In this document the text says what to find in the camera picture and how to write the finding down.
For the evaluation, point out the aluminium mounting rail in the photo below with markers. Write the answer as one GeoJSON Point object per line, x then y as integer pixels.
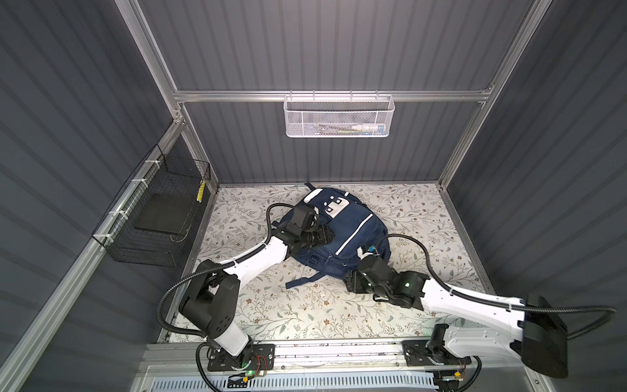
{"type": "Point", "coordinates": [283, 355]}

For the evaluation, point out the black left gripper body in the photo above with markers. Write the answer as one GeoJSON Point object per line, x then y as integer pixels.
{"type": "Point", "coordinates": [315, 238]}

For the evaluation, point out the yellow tag on basket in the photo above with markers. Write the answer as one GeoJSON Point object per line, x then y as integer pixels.
{"type": "Point", "coordinates": [201, 190]}

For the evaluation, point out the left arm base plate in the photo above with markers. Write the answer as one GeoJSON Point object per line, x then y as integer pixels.
{"type": "Point", "coordinates": [254, 357]}

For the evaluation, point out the white mesh wall basket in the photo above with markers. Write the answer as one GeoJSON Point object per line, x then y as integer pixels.
{"type": "Point", "coordinates": [333, 115]}

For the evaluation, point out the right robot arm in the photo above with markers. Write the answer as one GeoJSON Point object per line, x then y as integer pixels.
{"type": "Point", "coordinates": [539, 341]}

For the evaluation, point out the white slotted cable duct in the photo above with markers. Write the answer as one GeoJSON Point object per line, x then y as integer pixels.
{"type": "Point", "coordinates": [385, 381]}

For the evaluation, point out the black wire side basket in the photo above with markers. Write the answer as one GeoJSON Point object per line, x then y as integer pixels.
{"type": "Point", "coordinates": [164, 174]}

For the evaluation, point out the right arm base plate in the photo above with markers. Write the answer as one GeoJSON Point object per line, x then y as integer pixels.
{"type": "Point", "coordinates": [416, 354]}

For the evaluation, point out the white marker in basket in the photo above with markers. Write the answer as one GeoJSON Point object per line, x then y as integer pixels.
{"type": "Point", "coordinates": [372, 128]}

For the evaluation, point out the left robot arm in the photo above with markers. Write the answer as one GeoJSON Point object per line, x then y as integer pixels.
{"type": "Point", "coordinates": [211, 298]}

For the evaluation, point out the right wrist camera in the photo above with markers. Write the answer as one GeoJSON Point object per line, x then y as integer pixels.
{"type": "Point", "coordinates": [366, 251]}

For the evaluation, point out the navy blue student backpack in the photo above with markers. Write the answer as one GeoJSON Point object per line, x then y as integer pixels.
{"type": "Point", "coordinates": [354, 225]}

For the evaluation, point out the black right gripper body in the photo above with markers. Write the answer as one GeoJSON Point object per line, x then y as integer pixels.
{"type": "Point", "coordinates": [358, 283]}

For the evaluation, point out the black pad in basket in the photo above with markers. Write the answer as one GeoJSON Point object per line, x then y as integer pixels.
{"type": "Point", "coordinates": [165, 214]}

